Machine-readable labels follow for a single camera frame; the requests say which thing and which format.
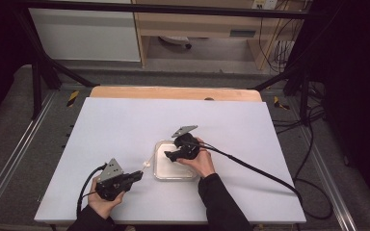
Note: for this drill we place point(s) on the black metal frame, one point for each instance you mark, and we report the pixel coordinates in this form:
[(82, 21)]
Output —
[(160, 9)]

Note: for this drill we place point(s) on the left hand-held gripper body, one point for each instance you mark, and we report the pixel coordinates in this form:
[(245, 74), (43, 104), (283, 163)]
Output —
[(112, 186)]

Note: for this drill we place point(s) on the aluminium floor rail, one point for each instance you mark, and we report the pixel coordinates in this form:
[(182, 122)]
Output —
[(13, 154), (330, 192)]

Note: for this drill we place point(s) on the white chair base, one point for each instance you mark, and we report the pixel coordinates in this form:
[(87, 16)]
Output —
[(173, 40)]

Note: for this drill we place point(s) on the person's left hand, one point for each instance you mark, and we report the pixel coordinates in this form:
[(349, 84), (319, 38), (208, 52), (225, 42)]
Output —
[(101, 207)]

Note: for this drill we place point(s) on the wooden desk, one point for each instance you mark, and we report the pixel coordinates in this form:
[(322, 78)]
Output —
[(186, 24)]

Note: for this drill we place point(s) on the yellow black tape marker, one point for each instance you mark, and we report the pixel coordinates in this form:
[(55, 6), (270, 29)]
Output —
[(72, 98), (280, 104)]

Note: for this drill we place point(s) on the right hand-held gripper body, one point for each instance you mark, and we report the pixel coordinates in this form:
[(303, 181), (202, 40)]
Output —
[(188, 149)]

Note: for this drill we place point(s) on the thin wooden stick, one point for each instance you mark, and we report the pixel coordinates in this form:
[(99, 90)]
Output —
[(152, 158)]

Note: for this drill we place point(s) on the wooden table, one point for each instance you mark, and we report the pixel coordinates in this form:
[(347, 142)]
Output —
[(173, 93)]

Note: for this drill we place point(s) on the person's right hand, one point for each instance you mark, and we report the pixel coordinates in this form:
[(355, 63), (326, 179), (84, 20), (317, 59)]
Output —
[(204, 163)]

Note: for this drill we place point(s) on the square metal tray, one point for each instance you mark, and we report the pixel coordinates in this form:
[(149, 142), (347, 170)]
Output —
[(168, 170)]

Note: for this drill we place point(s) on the white cabinet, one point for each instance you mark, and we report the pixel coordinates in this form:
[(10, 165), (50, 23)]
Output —
[(83, 35)]

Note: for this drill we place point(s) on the white power strip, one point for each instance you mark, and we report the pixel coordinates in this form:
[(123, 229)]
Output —
[(265, 4)]

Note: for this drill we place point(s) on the small white bead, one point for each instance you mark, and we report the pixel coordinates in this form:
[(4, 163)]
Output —
[(146, 164)]

